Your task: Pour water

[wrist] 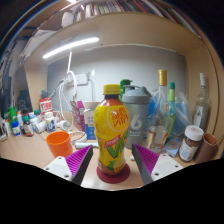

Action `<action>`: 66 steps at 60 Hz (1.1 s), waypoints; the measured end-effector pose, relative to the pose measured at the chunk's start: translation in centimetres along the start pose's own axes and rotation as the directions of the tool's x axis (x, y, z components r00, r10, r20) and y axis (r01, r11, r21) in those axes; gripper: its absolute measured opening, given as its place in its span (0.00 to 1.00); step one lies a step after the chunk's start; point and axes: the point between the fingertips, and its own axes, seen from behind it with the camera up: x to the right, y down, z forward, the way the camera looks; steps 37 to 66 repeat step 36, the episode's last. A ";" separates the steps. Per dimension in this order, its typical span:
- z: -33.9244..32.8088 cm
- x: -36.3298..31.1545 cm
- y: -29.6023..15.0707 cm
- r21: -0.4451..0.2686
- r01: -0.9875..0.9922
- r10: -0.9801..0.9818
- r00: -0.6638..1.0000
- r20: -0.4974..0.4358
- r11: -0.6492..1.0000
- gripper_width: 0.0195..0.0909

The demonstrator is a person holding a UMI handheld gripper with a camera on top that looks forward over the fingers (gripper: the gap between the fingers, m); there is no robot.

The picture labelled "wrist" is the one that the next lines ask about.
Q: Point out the brown jar with white lid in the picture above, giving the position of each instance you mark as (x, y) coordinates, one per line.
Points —
(190, 145)

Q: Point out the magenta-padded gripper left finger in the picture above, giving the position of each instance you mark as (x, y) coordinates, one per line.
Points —
(58, 166)

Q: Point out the clear bottle with green cap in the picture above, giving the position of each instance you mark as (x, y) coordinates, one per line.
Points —
(171, 106)

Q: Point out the clear bottle with yellow cap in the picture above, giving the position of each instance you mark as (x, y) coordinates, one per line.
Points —
(160, 110)

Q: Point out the small white pill jar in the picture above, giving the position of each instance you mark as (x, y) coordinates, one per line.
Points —
(50, 123)

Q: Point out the white and blue box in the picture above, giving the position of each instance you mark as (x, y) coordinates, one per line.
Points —
(89, 121)

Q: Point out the red and white container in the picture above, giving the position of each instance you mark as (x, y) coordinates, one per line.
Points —
(45, 106)

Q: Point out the flat round red coaster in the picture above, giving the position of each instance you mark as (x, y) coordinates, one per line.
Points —
(113, 178)

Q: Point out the yellow drink bottle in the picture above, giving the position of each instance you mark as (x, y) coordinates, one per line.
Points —
(111, 133)

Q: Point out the white oval hairbrush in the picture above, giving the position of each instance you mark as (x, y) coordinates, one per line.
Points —
(86, 145)

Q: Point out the magenta carton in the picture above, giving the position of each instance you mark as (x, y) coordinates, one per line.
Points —
(78, 115)

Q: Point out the grey shaker bottle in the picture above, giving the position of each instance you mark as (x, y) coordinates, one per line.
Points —
(138, 116)

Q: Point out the white wall power strip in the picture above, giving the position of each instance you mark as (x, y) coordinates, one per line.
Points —
(80, 79)

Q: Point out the clear glass bottle white cap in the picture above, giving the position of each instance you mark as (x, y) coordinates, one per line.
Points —
(201, 106)

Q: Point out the brown mug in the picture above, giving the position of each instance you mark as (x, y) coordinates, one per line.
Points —
(206, 148)

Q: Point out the clear blue plastic bag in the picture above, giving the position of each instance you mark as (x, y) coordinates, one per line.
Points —
(183, 113)

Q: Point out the green glass bottle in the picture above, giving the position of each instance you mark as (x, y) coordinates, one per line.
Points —
(125, 83)

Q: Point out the orange plastic cup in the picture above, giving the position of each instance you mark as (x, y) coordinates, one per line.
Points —
(60, 145)

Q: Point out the white jar with blue lid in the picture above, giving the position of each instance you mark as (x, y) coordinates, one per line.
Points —
(15, 129)

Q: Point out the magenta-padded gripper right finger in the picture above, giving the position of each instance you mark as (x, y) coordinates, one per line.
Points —
(166, 166)

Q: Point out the white LED light bar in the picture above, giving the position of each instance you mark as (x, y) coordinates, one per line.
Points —
(71, 47)

